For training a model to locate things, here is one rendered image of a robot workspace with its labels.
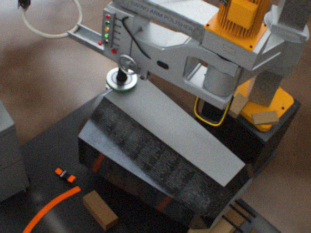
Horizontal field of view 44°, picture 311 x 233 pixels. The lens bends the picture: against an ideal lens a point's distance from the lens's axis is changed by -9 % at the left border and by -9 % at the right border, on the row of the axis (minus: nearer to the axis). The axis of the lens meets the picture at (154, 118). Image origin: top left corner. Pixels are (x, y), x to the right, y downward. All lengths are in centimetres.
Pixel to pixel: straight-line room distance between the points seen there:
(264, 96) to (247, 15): 129
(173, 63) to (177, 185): 77
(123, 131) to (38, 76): 166
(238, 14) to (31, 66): 281
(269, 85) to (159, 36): 96
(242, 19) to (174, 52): 58
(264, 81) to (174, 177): 97
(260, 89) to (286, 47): 52
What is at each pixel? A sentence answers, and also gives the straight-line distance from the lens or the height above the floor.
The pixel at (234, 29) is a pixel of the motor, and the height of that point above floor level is 178.
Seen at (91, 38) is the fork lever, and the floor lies 110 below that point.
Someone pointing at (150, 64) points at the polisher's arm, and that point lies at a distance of 254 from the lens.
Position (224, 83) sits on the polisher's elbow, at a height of 139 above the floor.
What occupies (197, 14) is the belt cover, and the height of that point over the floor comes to 172.
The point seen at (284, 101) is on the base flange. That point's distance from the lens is 333.
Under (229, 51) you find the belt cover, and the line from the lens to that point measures 216.
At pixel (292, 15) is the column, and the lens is 267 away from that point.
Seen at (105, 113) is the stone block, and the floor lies 78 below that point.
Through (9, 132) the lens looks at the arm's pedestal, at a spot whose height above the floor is 79.
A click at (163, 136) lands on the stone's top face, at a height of 85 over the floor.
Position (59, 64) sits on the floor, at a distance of 434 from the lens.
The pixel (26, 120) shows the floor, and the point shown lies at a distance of 388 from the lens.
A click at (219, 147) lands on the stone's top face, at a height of 85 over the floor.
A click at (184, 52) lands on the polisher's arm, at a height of 147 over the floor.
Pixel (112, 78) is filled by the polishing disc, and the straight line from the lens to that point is 292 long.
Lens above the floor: 300
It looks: 50 degrees down
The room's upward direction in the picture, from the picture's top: 11 degrees clockwise
